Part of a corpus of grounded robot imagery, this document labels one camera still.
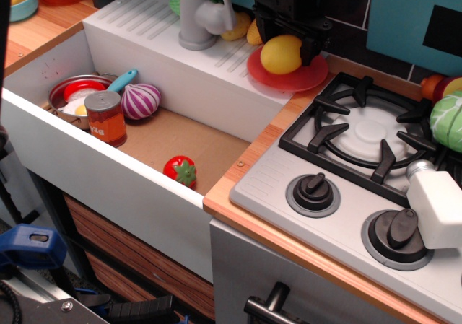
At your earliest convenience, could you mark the green toy vegetable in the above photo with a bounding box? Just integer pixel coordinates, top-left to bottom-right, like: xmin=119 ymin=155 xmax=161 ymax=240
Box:
xmin=169 ymin=0 xmax=180 ymax=16

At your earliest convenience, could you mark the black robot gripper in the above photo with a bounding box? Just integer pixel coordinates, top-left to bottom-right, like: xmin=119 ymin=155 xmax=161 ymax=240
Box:
xmin=253 ymin=0 xmax=332 ymax=66

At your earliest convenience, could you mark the orange toy carrot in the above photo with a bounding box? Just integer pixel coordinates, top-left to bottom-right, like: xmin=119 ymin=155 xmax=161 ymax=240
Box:
xmin=420 ymin=74 xmax=445 ymax=100

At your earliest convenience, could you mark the black stove knob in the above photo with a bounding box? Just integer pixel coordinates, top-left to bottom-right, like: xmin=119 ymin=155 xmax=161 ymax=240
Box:
xmin=285 ymin=172 xmax=341 ymax=219
xmin=361 ymin=209 xmax=434 ymax=271

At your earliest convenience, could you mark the yellow toy lemon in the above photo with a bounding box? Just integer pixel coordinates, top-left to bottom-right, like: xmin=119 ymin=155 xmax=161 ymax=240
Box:
xmin=260 ymin=35 xmax=302 ymax=75

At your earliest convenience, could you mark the black right stove knob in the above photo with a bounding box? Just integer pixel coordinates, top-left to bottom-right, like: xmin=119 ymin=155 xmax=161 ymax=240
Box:
xmin=361 ymin=209 xmax=434 ymax=271

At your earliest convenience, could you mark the red toy strawberry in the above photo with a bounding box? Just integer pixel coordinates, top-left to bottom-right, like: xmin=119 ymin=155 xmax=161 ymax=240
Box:
xmin=162 ymin=155 xmax=197 ymax=188

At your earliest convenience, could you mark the orange toy beans can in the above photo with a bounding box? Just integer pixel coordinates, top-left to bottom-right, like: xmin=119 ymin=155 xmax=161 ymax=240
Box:
xmin=84 ymin=90 xmax=127 ymax=147

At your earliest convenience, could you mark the toy fried egg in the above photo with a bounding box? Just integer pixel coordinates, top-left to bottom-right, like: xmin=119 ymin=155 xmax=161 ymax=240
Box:
xmin=60 ymin=99 xmax=87 ymax=116

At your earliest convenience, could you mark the blue clamp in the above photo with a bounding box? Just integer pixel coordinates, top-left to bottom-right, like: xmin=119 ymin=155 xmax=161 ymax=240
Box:
xmin=1 ymin=224 xmax=67 ymax=273

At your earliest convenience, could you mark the silver toy pot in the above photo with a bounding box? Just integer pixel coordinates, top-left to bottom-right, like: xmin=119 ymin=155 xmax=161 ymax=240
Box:
xmin=48 ymin=74 xmax=116 ymax=130

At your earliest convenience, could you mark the red plastic plate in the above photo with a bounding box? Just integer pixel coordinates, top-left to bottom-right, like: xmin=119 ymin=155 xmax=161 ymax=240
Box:
xmin=247 ymin=48 xmax=329 ymax=92

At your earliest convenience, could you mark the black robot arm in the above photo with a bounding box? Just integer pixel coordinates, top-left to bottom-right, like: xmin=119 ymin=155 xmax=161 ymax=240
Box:
xmin=253 ymin=0 xmax=332 ymax=66

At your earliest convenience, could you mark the yellow toy corn cob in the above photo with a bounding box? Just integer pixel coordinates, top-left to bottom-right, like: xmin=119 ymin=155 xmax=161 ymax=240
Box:
xmin=246 ymin=19 xmax=263 ymax=45

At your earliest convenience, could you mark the metal oven door handle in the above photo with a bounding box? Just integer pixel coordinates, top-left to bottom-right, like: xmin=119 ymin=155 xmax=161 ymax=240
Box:
xmin=244 ymin=282 xmax=299 ymax=324

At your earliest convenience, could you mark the grey toy faucet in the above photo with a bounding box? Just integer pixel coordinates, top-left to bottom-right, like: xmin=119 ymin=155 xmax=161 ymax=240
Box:
xmin=178 ymin=0 xmax=237 ymax=51

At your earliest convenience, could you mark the green toy cabbage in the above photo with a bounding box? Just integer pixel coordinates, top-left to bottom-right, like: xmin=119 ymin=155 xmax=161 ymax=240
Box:
xmin=430 ymin=90 xmax=461 ymax=153

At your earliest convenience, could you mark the teal toy utensil handle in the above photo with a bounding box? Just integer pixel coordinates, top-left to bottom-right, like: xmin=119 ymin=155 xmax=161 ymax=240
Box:
xmin=107 ymin=69 xmax=138 ymax=92

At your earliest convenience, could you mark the red yellow toy apple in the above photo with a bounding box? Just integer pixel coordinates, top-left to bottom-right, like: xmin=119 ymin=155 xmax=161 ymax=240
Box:
xmin=432 ymin=76 xmax=462 ymax=104

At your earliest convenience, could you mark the black left stove knob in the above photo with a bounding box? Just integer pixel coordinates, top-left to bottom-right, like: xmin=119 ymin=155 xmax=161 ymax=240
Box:
xmin=285 ymin=172 xmax=341 ymax=219

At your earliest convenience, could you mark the white toy sink basin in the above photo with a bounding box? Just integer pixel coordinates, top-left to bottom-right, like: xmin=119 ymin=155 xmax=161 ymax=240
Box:
xmin=1 ymin=0 xmax=292 ymax=281

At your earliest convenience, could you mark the black stove burner grate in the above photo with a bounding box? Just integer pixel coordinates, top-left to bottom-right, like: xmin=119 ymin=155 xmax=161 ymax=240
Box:
xmin=279 ymin=73 xmax=461 ymax=206

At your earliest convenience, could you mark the teal bowl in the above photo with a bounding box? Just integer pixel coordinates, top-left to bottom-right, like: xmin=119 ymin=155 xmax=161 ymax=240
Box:
xmin=9 ymin=0 xmax=38 ymax=22

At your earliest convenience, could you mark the white toy salt shaker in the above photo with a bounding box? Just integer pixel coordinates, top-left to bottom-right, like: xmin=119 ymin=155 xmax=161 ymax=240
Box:
xmin=406 ymin=159 xmax=461 ymax=249

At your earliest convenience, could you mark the purple striped toy onion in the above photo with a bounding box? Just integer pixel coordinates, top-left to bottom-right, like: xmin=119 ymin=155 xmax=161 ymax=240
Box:
xmin=121 ymin=84 xmax=161 ymax=121

